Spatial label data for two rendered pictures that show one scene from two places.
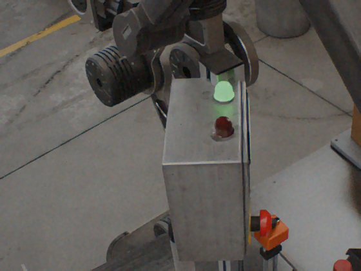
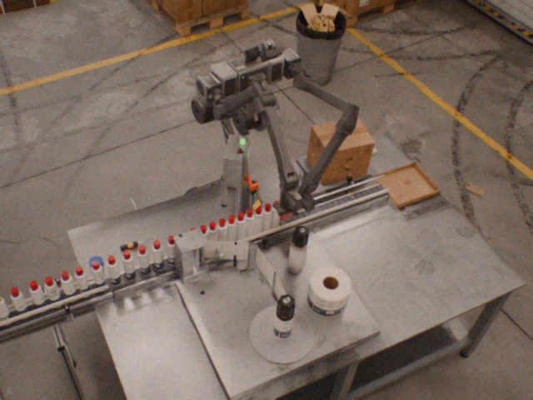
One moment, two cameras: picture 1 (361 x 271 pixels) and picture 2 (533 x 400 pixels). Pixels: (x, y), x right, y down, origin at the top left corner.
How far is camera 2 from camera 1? 2.09 m
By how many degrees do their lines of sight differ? 8
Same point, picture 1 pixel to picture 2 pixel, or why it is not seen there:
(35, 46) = (145, 59)
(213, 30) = (250, 107)
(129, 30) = (219, 112)
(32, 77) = (142, 82)
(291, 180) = (274, 172)
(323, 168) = not seen: hidden behind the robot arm
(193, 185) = (230, 164)
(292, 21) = (318, 77)
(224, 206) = (236, 171)
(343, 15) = (273, 129)
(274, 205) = (264, 181)
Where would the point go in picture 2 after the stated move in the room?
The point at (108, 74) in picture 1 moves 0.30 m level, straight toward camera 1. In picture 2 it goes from (202, 109) to (206, 141)
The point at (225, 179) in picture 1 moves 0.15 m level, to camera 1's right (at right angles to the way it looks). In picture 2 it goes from (238, 164) to (270, 165)
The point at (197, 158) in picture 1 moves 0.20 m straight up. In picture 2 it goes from (231, 157) to (232, 124)
